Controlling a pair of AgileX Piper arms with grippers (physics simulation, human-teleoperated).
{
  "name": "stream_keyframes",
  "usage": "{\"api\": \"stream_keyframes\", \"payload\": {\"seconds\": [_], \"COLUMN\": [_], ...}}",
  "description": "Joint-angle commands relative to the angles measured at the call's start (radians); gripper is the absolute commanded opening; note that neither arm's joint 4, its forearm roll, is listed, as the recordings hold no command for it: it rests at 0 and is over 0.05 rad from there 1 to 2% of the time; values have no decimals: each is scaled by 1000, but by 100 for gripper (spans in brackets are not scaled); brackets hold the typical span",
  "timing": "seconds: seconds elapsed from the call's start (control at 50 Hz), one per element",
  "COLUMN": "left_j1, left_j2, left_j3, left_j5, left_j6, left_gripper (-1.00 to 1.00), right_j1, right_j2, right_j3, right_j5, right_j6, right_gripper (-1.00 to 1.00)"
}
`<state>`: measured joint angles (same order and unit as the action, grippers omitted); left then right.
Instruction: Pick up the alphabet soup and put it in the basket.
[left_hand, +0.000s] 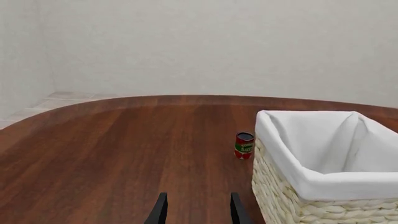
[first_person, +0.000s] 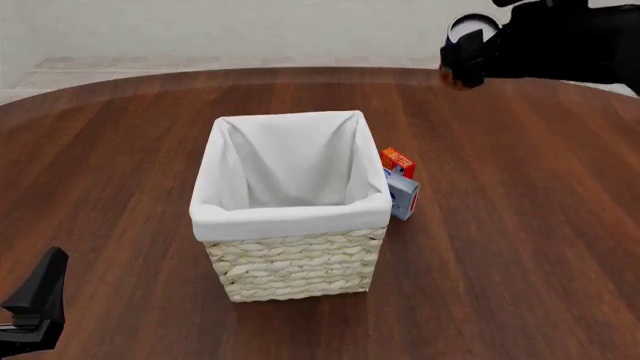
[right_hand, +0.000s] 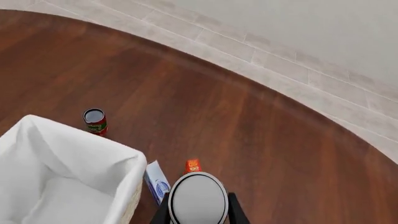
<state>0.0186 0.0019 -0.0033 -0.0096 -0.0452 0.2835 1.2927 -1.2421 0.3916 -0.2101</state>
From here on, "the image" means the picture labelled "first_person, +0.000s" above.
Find red butter box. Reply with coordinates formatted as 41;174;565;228
379;146;418;180

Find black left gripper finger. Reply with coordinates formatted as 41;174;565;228
0;246;71;326

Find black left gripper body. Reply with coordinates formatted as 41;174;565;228
0;316;67;354

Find blue and white box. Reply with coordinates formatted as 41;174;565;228
382;167;422;222

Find wicker basket with white lining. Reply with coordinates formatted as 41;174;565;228
188;109;393;304

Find dark tin with white lid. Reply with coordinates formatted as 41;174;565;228
438;12;503;92

